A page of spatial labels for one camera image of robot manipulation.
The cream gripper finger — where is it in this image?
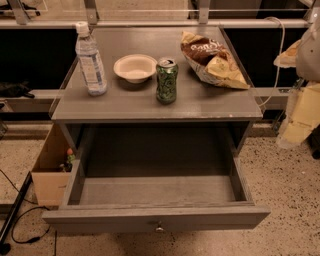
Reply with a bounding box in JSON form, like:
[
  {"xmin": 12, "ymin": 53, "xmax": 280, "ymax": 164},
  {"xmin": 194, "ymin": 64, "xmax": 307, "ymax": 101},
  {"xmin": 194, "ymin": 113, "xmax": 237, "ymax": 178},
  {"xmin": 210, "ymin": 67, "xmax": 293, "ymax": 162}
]
[
  {"xmin": 276, "ymin": 83, "xmax": 320, "ymax": 149},
  {"xmin": 273, "ymin": 40, "xmax": 301, "ymax": 68}
]

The green soda can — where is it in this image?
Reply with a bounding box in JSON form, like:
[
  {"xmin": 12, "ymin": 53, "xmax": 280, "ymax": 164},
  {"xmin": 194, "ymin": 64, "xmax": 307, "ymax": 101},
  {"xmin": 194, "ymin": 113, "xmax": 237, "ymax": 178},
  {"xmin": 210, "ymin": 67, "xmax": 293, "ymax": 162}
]
[{"xmin": 156, "ymin": 57, "xmax": 178, "ymax": 104}]

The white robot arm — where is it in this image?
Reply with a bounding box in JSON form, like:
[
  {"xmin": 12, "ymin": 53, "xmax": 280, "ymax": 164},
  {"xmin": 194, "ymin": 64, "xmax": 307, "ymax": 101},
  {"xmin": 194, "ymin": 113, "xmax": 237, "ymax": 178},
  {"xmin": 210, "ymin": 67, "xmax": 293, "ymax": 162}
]
[{"xmin": 274, "ymin": 18, "xmax": 320, "ymax": 149}]

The grey cabinet with top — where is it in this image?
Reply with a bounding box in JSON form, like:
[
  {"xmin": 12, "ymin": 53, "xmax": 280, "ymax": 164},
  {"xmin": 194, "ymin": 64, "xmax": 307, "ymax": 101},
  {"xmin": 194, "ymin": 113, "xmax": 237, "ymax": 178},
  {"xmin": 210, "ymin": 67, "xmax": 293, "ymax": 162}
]
[{"xmin": 48, "ymin": 25, "xmax": 266, "ymax": 158}]

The open grey top drawer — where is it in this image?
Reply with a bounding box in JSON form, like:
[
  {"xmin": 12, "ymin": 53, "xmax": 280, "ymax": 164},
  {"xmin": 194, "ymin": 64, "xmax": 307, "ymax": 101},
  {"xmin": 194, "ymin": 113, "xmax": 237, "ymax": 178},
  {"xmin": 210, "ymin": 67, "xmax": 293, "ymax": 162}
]
[{"xmin": 43, "ymin": 124, "xmax": 270, "ymax": 233}]

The metal drawer knob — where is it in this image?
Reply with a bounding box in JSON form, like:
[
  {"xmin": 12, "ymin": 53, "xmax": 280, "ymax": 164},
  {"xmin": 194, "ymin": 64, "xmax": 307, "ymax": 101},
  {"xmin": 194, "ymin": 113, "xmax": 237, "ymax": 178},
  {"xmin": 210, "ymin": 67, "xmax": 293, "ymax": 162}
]
[{"xmin": 155, "ymin": 221, "xmax": 165, "ymax": 233}]

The brown yellow chip bag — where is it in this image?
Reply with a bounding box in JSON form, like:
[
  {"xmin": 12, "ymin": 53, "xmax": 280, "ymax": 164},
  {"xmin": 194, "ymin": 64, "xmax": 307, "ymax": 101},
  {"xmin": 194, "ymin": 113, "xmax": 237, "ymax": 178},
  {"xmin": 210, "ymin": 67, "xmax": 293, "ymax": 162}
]
[{"xmin": 180, "ymin": 31, "xmax": 250, "ymax": 90}]

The white paper bowl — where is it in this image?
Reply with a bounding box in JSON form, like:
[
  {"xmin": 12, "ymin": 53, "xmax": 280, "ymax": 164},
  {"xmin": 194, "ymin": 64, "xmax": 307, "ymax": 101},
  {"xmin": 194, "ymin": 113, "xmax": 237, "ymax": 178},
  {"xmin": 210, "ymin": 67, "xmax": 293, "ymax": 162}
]
[{"xmin": 113, "ymin": 54, "xmax": 157, "ymax": 84}]

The clear plastic water bottle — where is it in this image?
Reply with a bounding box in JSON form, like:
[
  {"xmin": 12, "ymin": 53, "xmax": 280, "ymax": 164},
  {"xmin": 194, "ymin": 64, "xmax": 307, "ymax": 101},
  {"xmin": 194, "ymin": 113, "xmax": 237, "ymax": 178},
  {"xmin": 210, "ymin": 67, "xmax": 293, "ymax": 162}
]
[{"xmin": 75, "ymin": 21, "xmax": 107, "ymax": 96}]

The small bottle in box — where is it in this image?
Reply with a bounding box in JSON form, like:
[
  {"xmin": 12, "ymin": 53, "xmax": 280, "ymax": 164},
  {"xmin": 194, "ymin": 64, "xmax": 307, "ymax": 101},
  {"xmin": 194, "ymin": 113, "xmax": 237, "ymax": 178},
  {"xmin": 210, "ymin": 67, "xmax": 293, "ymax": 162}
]
[{"xmin": 60, "ymin": 148, "xmax": 75, "ymax": 172}]

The cardboard box on floor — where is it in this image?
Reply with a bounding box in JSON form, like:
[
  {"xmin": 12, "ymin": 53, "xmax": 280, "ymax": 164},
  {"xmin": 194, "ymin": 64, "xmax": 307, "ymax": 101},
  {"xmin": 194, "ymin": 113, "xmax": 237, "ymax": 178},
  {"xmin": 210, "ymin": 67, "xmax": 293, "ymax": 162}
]
[{"xmin": 31, "ymin": 125, "xmax": 75, "ymax": 206}]

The black object on left shelf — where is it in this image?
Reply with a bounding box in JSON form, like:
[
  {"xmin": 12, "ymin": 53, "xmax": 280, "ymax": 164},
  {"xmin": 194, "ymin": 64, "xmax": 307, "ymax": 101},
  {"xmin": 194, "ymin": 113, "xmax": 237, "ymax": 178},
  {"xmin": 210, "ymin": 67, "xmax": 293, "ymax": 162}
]
[{"xmin": 0, "ymin": 81, "xmax": 35, "ymax": 98}]

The black bar on floor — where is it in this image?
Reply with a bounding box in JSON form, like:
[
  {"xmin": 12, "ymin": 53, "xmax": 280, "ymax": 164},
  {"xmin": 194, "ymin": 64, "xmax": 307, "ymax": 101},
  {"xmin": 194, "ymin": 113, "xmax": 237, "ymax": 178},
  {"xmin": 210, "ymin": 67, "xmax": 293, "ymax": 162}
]
[{"xmin": 0, "ymin": 173, "xmax": 32, "ymax": 256}]

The black cable on floor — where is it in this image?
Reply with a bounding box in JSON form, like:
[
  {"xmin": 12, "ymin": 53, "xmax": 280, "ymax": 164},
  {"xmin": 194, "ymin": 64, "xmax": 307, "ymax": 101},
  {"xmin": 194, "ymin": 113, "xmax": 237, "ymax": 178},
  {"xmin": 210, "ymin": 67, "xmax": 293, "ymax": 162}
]
[{"xmin": 0, "ymin": 169, "xmax": 52, "ymax": 245}]

